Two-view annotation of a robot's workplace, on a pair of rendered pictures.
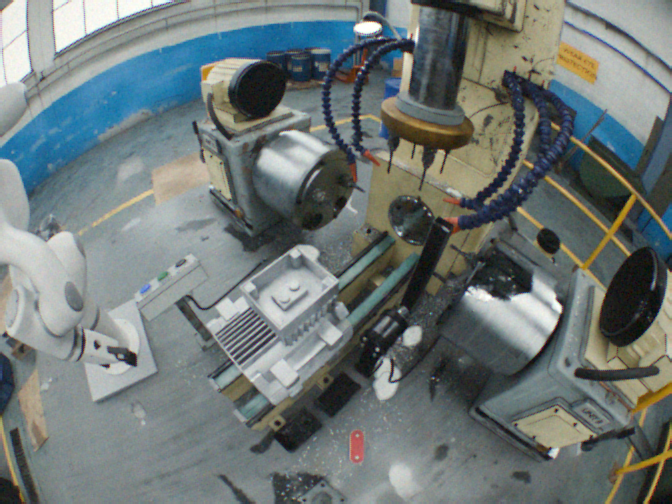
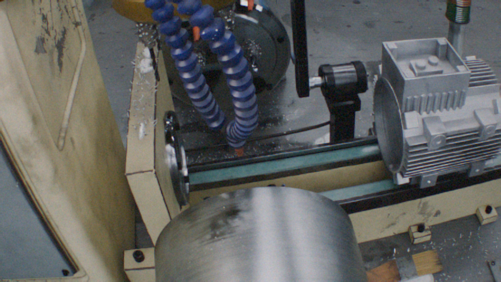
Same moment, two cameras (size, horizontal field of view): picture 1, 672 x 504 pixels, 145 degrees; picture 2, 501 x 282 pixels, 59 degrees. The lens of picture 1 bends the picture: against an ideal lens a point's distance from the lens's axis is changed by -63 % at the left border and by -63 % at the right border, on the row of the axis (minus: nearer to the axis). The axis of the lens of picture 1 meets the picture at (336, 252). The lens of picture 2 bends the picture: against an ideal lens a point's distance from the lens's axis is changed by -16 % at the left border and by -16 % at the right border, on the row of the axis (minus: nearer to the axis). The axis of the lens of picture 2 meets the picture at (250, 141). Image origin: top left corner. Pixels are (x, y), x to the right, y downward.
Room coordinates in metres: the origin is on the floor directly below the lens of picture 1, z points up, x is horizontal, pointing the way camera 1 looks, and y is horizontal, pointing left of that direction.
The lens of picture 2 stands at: (0.85, 0.30, 1.57)
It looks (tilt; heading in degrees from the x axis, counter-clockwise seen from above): 43 degrees down; 227
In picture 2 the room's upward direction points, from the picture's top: 7 degrees counter-clockwise
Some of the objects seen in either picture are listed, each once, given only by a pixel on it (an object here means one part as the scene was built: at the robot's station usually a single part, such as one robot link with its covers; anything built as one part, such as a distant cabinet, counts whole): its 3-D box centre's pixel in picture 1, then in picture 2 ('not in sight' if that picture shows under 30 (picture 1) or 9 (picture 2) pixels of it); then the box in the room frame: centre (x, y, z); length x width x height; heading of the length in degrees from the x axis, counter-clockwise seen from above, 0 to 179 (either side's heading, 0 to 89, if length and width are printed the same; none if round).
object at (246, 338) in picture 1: (280, 335); (438, 117); (0.21, 0.09, 1.02); 0.20 x 0.19 x 0.19; 139
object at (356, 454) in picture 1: (356, 446); not in sight; (0.01, -0.07, 0.81); 0.09 x 0.03 x 0.02; 1
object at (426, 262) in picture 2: not in sight; (391, 272); (0.39, 0.14, 0.80); 0.21 x 0.05 x 0.01; 138
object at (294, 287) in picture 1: (290, 296); (424, 75); (0.24, 0.07, 1.11); 0.12 x 0.11 x 0.07; 139
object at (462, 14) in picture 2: not in sight; (458, 9); (-0.14, 0.00, 1.05); 0.06 x 0.06 x 0.04
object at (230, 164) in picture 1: (252, 159); not in sight; (0.86, 0.32, 0.99); 0.35 x 0.31 x 0.37; 49
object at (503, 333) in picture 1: (509, 313); (218, 27); (0.25, -0.38, 1.04); 0.41 x 0.25 x 0.25; 49
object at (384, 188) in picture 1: (419, 222); (146, 182); (0.58, -0.23, 0.97); 0.30 x 0.11 x 0.34; 49
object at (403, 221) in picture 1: (410, 222); (178, 158); (0.53, -0.19, 1.02); 0.15 x 0.02 x 0.15; 49
